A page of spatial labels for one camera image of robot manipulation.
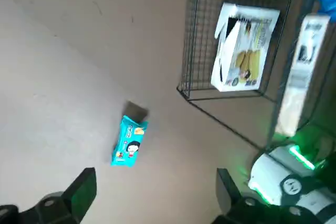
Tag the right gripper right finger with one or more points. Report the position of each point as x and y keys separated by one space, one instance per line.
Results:
x=231 y=203

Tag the teal chips packet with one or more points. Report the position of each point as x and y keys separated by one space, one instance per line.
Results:
x=130 y=142

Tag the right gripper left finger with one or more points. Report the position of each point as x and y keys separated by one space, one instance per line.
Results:
x=76 y=195

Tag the white box yellow print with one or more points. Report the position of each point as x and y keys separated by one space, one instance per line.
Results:
x=241 y=51

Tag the beige white carton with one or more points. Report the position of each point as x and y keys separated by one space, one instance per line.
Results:
x=302 y=77

